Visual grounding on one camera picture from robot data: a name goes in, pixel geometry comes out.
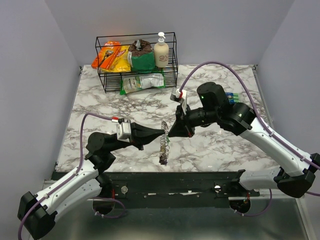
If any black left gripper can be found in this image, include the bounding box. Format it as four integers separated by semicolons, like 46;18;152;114
107;119;165;153

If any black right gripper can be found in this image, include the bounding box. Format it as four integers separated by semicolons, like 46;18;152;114
167;103;219;138

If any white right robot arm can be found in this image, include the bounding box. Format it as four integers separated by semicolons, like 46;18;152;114
168;82;320;198

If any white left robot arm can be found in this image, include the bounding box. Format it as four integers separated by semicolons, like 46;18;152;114
17;118;165;240

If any green white snack bag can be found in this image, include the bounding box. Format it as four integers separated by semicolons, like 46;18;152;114
119;73;166;95

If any blue green sponge pack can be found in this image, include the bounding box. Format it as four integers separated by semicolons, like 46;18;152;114
225;92;240;104

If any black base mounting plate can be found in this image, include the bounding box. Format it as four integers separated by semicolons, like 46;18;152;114
92;171;260;213

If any yellow snack bag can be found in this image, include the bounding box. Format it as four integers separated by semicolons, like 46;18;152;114
107;45;131;73

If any green brown paper bag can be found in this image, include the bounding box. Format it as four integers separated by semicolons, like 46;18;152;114
127;39;156;73

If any cream pump soap bottle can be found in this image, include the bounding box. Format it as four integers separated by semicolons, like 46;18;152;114
154;32;169;68

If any orange razor package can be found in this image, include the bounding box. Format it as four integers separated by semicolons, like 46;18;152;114
91;41;121;72

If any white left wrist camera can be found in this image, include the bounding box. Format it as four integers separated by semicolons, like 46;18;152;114
116;118;132;142

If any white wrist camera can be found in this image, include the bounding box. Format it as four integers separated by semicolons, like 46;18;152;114
170;88;188;115
116;118;132;142

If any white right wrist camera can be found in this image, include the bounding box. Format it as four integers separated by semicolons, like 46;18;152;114
170;88;188;115

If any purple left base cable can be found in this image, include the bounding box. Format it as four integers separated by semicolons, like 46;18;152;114
92;197;127;219

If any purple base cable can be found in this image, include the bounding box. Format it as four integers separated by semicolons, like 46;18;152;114
92;197;127;219
233;188;273;217

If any black wire rack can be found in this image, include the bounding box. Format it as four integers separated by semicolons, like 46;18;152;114
95;32;179;92

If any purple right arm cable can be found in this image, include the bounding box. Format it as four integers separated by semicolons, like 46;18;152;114
178;60;320;197

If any aluminium frame rail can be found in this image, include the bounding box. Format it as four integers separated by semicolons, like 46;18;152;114
246;64;310;198

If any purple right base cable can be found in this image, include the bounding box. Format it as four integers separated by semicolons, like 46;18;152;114
233;188;273;217

